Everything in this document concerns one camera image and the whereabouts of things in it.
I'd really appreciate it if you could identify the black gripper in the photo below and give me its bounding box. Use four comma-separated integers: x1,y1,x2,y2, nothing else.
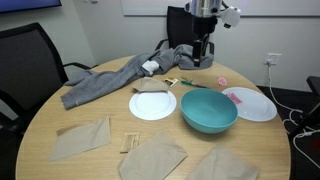
191,15,219,68

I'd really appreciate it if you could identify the white power cable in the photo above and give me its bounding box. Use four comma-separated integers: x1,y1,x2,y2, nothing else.
267,63,304,128
292,129,320,169

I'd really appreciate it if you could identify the white rolled sock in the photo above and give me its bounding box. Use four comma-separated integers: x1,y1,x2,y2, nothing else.
141,59,160,76

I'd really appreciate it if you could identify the black stand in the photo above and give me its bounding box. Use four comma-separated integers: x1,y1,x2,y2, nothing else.
288,75,320,136

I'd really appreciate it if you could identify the folded brown paper napkin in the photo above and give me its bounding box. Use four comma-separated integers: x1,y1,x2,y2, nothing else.
132,76,169,93

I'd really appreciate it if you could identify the brown sugar packet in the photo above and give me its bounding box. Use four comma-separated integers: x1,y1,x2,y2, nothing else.
179,75,194,83
119,132,141,154

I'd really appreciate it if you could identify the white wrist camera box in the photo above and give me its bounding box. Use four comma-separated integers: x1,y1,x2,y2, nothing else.
219,5,242,30

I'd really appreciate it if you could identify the grey hoodie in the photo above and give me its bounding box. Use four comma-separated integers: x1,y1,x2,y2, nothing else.
60,44,215,110

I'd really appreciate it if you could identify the white orange tea bag packet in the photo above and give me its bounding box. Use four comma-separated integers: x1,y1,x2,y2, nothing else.
162,77,180,88

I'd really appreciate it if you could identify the wall screen with blue picture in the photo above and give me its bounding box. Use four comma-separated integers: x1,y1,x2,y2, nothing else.
0,0,63,14

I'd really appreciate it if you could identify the teal bowl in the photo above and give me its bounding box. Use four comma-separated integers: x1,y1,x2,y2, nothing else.
180,88,239,135

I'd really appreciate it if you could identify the black mesh office chair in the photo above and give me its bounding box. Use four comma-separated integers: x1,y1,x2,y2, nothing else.
0,22,99,180
155,5,216,56

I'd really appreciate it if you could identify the white wall power outlet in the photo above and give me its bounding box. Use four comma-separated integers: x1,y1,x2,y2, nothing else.
265,52,283,66

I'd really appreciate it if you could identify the white round plate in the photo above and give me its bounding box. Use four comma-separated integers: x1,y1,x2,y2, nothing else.
128,89,178,121
221,86,278,123

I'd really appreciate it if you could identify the grey marker with green cap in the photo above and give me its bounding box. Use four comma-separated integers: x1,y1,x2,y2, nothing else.
180,80,211,90

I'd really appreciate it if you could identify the flat brown paper napkin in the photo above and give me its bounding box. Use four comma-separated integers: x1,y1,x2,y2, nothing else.
185,143,260,180
118,131,188,180
48,115,112,162

